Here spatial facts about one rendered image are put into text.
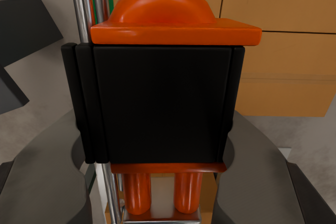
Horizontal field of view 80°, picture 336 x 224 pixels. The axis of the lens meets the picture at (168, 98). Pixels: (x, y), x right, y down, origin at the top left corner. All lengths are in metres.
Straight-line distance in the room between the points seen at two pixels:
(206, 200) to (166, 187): 0.62
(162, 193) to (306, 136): 2.02
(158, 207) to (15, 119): 1.86
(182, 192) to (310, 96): 1.03
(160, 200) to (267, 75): 0.86
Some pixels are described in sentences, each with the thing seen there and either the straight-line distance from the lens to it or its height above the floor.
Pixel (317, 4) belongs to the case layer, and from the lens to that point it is 1.00.
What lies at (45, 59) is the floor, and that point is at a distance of 1.63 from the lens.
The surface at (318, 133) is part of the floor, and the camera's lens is 2.21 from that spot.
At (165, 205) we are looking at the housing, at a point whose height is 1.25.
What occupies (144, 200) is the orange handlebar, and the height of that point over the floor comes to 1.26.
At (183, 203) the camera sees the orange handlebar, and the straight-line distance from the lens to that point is 0.18.
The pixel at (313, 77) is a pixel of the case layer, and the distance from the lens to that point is 1.11.
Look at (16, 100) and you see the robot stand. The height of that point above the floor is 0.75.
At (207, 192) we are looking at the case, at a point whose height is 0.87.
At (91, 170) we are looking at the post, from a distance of 1.62.
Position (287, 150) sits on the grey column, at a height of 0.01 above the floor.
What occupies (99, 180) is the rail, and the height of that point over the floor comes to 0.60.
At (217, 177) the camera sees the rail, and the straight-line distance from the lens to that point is 1.22.
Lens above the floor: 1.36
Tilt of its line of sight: 62 degrees down
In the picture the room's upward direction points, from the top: 176 degrees clockwise
